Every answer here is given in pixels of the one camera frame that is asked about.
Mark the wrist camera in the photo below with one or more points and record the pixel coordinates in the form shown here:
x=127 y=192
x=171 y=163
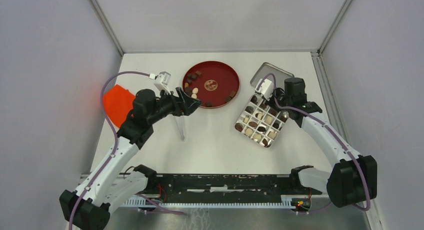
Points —
x=161 y=81
x=265 y=88

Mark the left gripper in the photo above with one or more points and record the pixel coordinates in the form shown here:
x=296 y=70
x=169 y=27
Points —
x=185 y=107

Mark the orange cloth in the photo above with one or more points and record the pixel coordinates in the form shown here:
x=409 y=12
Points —
x=117 y=103

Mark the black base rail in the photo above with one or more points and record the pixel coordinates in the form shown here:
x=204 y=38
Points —
x=224 y=188

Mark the silver tin lid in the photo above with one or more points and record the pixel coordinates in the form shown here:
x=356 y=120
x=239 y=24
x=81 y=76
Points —
x=267 y=68

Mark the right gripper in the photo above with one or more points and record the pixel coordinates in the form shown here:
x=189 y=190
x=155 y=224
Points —
x=277 y=90

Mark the pink compartment box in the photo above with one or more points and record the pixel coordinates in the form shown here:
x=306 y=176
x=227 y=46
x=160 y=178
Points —
x=259 y=122

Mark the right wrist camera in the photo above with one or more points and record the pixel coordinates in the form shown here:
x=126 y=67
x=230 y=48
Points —
x=265 y=88

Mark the metal tongs white handle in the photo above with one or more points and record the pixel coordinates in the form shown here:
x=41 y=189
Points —
x=180 y=125

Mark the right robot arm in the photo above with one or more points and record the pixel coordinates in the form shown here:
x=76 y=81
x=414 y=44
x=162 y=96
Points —
x=353 y=178

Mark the red round tray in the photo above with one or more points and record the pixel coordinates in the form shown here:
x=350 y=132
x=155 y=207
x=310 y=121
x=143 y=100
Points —
x=214 y=83

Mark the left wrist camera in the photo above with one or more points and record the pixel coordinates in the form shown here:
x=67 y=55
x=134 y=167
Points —
x=161 y=81

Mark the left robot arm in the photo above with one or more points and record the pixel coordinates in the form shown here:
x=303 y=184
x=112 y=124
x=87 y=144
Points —
x=92 y=203

